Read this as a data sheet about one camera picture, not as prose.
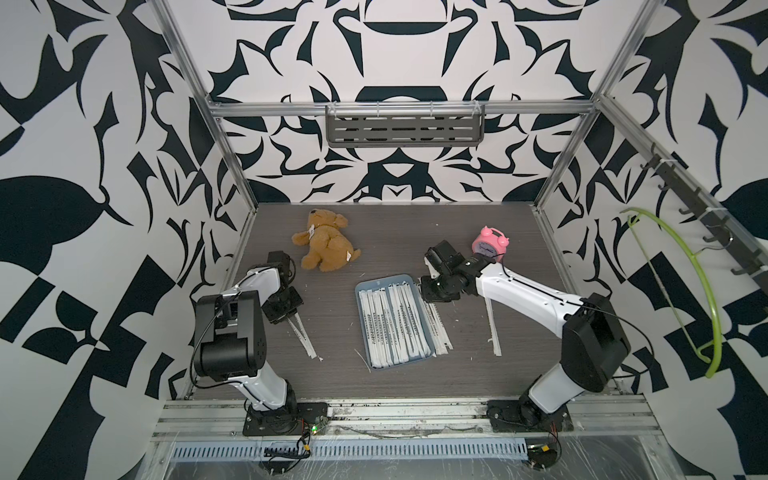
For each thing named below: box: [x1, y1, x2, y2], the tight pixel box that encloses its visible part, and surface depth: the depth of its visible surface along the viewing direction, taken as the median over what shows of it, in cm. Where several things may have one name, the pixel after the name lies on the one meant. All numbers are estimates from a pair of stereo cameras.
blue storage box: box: [355, 274, 434, 370], surface depth 91 cm
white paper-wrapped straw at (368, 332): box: [359, 292, 378, 368], surface depth 89 cm
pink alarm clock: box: [471, 226, 510, 262], surface depth 100 cm
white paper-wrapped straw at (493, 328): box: [485, 297, 502, 357], surface depth 89 cm
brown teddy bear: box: [291, 208, 361, 272], surface depth 101 cm
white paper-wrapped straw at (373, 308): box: [367, 291, 387, 367], surface depth 91 cm
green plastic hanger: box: [620, 207, 723, 378], surface depth 64 cm
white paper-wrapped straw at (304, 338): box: [287, 312, 317, 359], surface depth 88 cm
